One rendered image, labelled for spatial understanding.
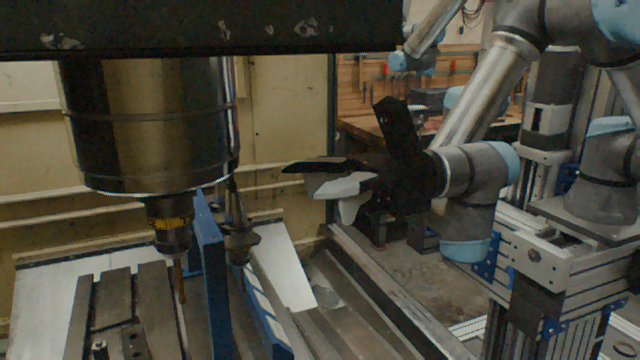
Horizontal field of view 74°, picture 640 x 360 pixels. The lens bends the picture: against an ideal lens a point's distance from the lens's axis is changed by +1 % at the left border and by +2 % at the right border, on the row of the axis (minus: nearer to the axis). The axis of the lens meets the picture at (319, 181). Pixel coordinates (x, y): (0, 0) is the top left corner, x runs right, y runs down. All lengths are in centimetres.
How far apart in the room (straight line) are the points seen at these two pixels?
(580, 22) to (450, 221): 35
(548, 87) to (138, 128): 113
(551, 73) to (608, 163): 32
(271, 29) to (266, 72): 119
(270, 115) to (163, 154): 118
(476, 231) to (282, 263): 98
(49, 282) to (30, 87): 60
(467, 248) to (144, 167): 50
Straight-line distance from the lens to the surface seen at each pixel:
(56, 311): 155
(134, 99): 37
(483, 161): 65
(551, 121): 133
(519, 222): 132
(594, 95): 137
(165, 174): 39
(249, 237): 80
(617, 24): 74
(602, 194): 115
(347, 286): 162
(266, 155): 158
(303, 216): 173
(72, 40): 33
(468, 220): 69
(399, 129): 54
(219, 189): 92
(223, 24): 33
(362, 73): 346
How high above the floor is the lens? 159
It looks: 21 degrees down
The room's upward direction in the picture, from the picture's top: straight up
